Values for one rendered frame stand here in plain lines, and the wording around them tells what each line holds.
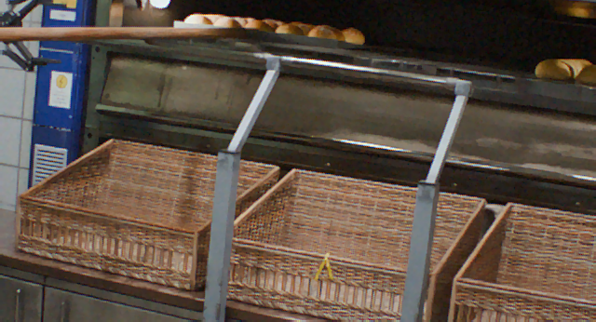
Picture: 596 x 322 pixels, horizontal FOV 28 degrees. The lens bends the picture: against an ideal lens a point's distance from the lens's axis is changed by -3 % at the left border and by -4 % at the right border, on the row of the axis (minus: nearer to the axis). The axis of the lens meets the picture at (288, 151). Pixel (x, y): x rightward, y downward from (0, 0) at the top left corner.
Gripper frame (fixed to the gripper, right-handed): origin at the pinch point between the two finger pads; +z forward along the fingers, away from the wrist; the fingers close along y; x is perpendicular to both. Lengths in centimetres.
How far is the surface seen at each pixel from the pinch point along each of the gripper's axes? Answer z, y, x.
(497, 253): 101, 44, -56
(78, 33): 9.7, -1.0, 5.9
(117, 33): 9.7, -1.0, -12.7
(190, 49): 21.6, 1.6, -30.1
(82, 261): 2, 59, -19
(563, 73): 108, -3, -83
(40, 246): -16, 59, -27
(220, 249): 46, 45, -7
